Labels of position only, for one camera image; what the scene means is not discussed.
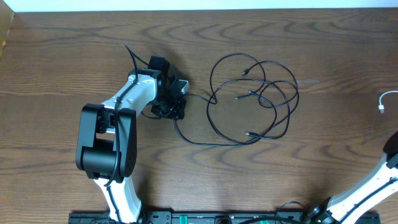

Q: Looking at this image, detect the thin black usb cable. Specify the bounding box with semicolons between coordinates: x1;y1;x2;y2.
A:
234;60;300;140

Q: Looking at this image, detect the white usb cable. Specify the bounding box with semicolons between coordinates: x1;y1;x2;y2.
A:
377;90;398;114

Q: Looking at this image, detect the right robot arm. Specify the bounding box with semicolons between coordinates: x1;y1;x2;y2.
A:
304;133;397;224

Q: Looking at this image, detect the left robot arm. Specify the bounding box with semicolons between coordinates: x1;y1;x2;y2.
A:
75;56;189;223

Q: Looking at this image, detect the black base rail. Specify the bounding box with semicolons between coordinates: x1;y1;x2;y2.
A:
68;210;382;224

